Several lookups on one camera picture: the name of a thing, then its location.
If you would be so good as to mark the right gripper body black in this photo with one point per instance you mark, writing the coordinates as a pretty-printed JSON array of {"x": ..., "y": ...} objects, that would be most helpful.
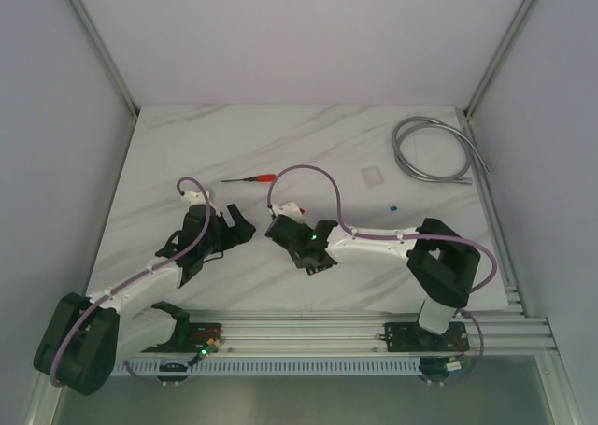
[{"x": 296, "y": 256}]

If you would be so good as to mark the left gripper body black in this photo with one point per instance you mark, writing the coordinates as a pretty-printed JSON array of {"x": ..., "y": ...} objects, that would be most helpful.
[{"x": 224, "y": 232}]

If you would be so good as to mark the black fuse box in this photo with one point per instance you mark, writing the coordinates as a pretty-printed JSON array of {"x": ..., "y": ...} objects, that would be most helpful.
[{"x": 314, "y": 266}]

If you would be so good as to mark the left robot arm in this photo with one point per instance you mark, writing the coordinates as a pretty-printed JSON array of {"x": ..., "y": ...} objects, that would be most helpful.
[{"x": 88, "y": 335}]

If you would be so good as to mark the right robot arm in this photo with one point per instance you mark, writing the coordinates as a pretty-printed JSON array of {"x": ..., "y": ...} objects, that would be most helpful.
[{"x": 441, "y": 262}]

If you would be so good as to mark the clear plastic fuse box cover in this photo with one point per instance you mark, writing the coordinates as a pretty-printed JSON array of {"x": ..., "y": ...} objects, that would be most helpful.
[{"x": 372, "y": 177}]

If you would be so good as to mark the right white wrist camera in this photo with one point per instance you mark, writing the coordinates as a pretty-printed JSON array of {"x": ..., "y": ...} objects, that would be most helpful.
[{"x": 290, "y": 210}]

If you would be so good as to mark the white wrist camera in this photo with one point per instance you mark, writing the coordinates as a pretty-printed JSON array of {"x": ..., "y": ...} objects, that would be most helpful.
[
  {"x": 290, "y": 210},
  {"x": 196, "y": 197}
]

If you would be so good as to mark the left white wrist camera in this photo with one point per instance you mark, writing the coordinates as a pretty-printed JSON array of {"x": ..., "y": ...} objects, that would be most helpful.
[{"x": 196, "y": 197}]

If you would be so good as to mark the red handled screwdriver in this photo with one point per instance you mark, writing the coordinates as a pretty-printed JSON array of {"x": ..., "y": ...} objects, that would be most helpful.
[{"x": 262, "y": 178}]

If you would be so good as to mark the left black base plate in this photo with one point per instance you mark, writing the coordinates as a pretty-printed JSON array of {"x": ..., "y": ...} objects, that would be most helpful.
[{"x": 201, "y": 336}]

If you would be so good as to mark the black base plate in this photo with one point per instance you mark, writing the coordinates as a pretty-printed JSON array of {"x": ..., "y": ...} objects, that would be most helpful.
[
  {"x": 410, "y": 337},
  {"x": 201, "y": 336}
]

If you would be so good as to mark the slotted cable duct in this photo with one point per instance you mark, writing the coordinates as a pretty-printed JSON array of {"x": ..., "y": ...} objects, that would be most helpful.
[{"x": 269, "y": 366}]

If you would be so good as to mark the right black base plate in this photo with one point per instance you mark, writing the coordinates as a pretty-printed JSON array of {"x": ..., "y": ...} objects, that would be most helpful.
[{"x": 410, "y": 337}]

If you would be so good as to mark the aluminium front rail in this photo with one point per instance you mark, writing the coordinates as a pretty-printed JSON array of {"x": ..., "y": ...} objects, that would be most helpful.
[{"x": 353, "y": 333}]

